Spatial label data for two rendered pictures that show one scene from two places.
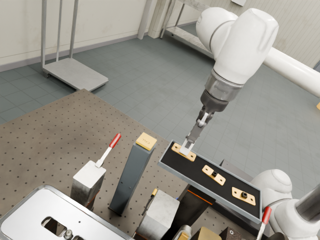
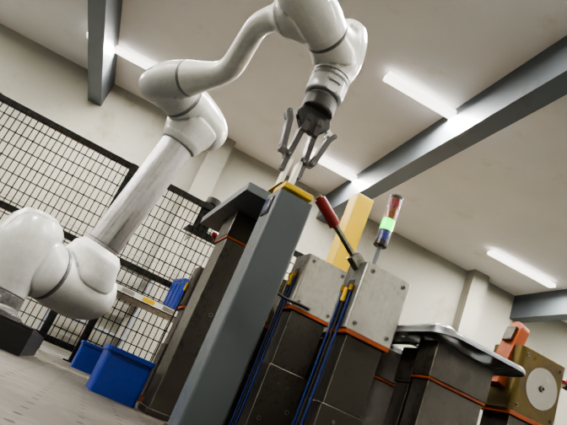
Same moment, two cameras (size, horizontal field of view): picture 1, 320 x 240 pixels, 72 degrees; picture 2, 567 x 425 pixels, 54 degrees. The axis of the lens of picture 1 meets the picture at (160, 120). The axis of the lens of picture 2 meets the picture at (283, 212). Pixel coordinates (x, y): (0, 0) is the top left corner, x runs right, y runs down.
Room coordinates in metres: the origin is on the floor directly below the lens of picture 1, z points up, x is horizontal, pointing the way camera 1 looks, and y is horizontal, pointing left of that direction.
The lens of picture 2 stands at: (1.01, 0.89, 0.76)
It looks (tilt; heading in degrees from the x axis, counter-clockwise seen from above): 20 degrees up; 245
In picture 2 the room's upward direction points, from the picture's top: 23 degrees clockwise
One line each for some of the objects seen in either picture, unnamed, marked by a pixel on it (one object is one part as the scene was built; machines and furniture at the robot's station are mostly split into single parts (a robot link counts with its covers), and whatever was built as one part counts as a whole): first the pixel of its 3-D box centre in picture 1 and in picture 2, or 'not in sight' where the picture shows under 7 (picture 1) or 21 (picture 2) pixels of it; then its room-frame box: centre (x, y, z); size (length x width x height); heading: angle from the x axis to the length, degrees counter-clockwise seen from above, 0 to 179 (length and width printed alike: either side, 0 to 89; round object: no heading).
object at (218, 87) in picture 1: (223, 85); (326, 89); (0.57, -0.12, 1.48); 0.09 x 0.09 x 0.06
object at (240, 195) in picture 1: (244, 195); not in sight; (0.54, -0.36, 1.17); 0.08 x 0.04 x 0.01; 90
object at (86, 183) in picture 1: (85, 199); (337, 373); (0.46, 0.14, 0.88); 0.12 x 0.07 x 0.36; 171
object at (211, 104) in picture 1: (210, 106); (315, 115); (0.57, -0.12, 1.40); 0.08 x 0.07 x 0.09; 170
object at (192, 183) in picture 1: (211, 177); (248, 218); (0.56, -0.24, 1.16); 0.37 x 0.14 x 0.02; 81
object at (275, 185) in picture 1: (270, 188); (23, 250); (0.91, -0.69, 0.92); 0.18 x 0.16 x 0.22; 27
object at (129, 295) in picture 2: not in sight; (173, 315); (0.25, -1.34, 1.02); 0.90 x 0.22 x 0.03; 171
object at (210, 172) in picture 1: (214, 174); not in sight; (0.57, -0.25, 1.17); 0.08 x 0.04 x 0.01; 70
